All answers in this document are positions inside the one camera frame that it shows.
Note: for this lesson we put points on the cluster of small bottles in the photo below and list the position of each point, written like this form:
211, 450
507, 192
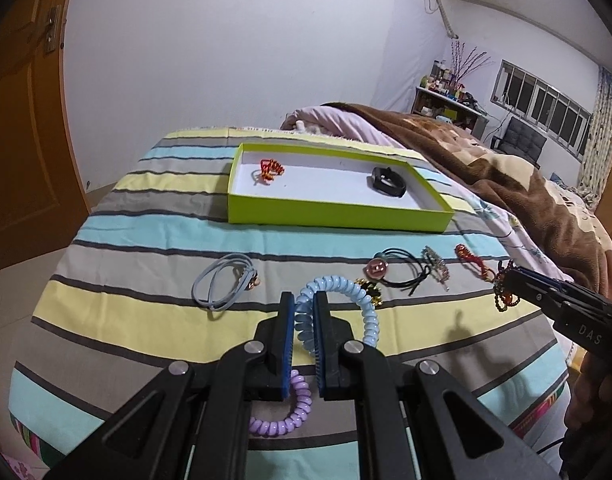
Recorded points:
443, 82

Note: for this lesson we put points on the green cardboard box tray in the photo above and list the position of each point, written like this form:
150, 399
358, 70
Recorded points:
336, 216

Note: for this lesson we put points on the white wall pipe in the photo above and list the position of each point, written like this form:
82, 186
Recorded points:
443, 5

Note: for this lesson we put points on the purple flower branches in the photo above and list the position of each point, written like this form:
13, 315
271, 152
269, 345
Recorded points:
466, 60

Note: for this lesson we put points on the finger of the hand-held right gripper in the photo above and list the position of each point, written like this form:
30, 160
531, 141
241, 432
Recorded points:
533, 279
531, 296

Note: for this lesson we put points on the small green box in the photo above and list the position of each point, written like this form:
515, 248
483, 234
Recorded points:
451, 113

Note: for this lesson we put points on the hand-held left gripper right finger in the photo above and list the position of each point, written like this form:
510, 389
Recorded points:
320, 347

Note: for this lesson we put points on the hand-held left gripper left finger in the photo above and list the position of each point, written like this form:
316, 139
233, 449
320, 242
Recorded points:
286, 345

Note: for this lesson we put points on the black wristband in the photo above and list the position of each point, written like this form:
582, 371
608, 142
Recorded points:
386, 183

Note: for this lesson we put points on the brown blanket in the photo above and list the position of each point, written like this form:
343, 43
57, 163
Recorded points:
486, 160

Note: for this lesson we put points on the person's right hand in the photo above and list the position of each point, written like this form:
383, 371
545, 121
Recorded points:
591, 390

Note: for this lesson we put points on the striped bed sheet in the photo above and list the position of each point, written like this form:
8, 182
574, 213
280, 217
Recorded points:
160, 230

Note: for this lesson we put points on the wooden door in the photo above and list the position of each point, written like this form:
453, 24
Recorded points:
25, 135

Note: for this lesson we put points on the metal door latch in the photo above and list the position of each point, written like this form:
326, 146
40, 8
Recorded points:
53, 30

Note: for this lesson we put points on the rhinestone hair clip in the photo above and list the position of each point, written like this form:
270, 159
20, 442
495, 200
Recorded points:
433, 260

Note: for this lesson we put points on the barred window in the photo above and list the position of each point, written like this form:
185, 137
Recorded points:
541, 105

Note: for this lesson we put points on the black chair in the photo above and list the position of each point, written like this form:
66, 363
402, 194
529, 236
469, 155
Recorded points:
523, 140

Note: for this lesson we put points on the white wall shelf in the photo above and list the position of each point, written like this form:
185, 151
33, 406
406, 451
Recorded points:
436, 97

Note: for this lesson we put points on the patterned curtain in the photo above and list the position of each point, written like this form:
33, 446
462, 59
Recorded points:
606, 135

